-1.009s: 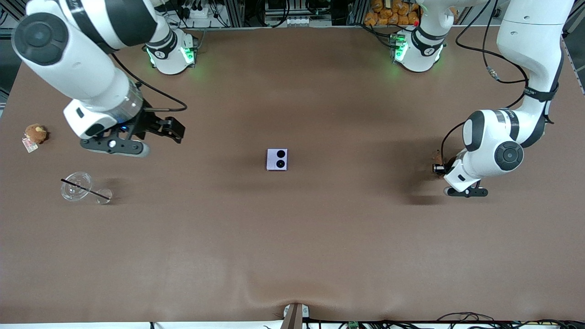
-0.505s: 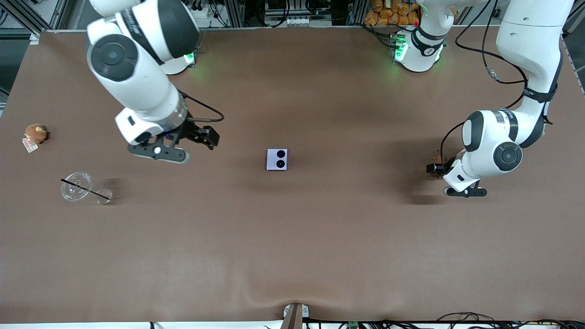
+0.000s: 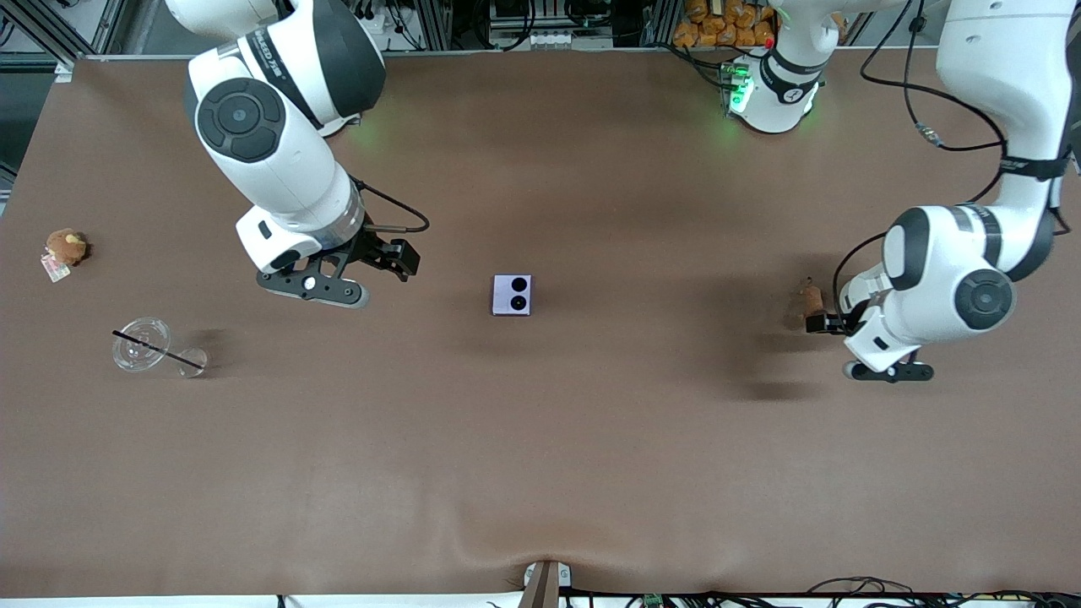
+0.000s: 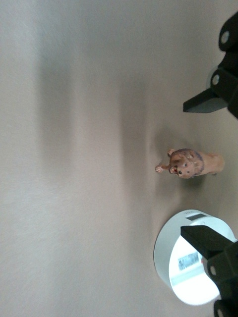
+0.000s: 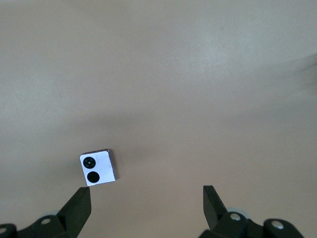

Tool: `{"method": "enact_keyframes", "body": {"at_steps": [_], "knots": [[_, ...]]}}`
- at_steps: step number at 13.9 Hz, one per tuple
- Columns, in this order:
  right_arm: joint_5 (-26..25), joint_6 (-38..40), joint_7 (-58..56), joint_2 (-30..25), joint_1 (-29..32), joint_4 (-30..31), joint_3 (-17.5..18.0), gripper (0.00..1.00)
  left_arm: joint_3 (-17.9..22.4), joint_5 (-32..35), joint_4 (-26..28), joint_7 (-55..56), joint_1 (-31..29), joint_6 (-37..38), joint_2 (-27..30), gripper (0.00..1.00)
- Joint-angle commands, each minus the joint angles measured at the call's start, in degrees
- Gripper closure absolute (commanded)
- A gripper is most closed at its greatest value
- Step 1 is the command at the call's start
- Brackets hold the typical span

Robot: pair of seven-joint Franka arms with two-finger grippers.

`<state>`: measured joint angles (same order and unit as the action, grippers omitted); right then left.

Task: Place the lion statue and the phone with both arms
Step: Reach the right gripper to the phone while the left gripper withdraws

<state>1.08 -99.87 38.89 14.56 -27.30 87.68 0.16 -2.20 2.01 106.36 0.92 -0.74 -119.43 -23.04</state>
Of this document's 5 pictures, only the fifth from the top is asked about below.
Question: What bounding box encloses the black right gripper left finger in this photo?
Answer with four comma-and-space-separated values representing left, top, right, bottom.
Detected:
0, 187, 92, 238

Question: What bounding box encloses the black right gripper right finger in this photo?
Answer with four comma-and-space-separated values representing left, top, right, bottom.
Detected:
199, 185, 305, 238

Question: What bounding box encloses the white flip phone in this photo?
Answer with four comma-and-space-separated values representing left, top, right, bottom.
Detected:
79, 148, 119, 187

